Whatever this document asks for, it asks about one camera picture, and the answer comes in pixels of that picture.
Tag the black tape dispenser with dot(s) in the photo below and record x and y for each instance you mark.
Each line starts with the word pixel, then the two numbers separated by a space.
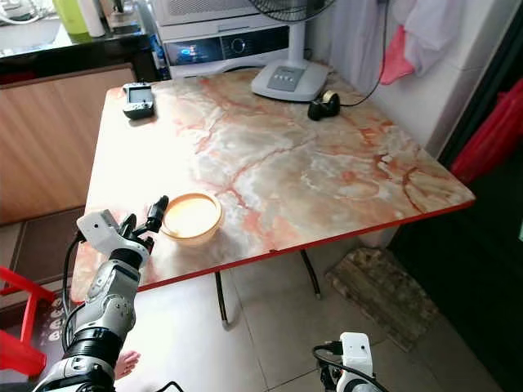
pixel 324 107

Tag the wooden kitchen cabinet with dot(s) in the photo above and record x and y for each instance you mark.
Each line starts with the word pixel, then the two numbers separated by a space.
pixel 49 143

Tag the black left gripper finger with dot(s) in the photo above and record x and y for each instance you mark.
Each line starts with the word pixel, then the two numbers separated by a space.
pixel 130 224
pixel 157 214

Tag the white plastic bottle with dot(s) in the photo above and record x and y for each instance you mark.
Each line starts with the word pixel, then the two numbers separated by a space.
pixel 94 18

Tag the tan round plastic bowl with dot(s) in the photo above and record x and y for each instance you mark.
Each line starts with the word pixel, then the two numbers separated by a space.
pixel 191 218

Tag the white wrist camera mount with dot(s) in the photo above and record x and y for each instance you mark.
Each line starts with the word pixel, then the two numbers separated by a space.
pixel 357 355
pixel 102 230

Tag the white hanging garment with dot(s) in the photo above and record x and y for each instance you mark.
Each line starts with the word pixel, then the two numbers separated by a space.
pixel 433 31

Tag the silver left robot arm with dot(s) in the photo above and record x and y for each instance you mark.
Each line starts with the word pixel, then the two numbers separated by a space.
pixel 106 318

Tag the red hanging cloth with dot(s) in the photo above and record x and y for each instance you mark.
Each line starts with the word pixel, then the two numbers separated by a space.
pixel 395 59

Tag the green plastic bottle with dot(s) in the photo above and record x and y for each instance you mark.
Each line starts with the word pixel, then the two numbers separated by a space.
pixel 69 15

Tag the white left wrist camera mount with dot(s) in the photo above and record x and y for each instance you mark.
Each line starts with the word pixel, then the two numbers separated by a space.
pixel 102 230

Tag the grey standing fan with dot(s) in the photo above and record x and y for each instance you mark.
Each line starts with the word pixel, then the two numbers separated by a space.
pixel 290 75

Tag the white washing machine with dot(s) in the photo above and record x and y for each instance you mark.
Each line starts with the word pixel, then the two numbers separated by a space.
pixel 212 47

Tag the small grey handheld device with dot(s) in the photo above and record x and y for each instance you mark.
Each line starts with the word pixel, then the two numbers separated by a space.
pixel 139 100

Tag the dark printed floor mat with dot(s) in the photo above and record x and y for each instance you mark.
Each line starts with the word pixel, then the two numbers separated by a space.
pixel 55 322

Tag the red plastic stool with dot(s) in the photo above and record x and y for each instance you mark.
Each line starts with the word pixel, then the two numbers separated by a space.
pixel 20 355

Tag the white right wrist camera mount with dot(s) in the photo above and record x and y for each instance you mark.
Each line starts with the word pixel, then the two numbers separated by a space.
pixel 357 355

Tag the orange marble folding table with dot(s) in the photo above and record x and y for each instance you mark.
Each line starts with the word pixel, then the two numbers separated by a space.
pixel 302 167

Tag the pebble pattern door mat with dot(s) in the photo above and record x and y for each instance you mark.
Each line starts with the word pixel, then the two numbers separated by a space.
pixel 384 296

